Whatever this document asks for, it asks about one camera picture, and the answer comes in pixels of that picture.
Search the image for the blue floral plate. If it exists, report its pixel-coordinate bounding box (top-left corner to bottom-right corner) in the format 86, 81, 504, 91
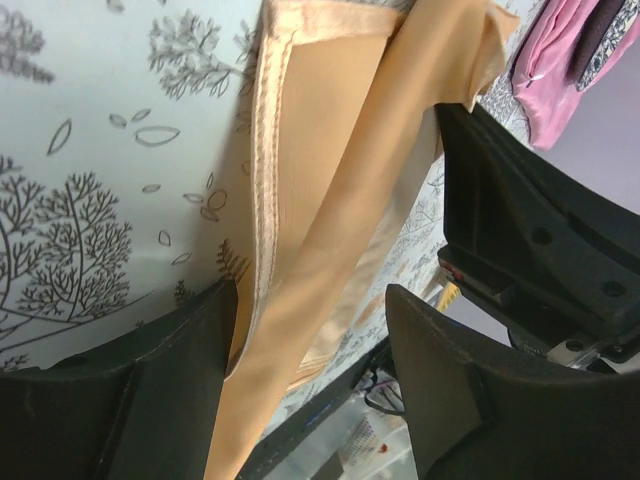
566, 0, 639, 92

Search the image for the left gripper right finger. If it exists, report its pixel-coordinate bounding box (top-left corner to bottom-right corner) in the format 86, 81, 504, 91
385, 284, 639, 479

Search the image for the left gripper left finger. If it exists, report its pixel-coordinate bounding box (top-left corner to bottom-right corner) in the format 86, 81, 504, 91
1, 280, 237, 479

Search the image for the pink floral placemat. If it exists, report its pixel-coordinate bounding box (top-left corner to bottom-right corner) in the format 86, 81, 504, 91
511, 1, 639, 150

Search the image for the yellow bamboo mat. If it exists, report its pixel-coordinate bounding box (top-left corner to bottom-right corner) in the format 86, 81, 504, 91
436, 281, 460, 313

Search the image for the orange satin napkin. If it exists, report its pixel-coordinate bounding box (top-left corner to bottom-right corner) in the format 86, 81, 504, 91
205, 1, 519, 479

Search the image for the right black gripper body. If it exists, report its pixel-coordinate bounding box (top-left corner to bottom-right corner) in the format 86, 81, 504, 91
436, 244, 640, 374

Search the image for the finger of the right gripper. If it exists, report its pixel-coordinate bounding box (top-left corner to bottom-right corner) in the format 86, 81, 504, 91
436, 104, 639, 320

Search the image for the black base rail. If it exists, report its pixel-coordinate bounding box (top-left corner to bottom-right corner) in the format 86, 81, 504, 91
236, 338, 390, 479

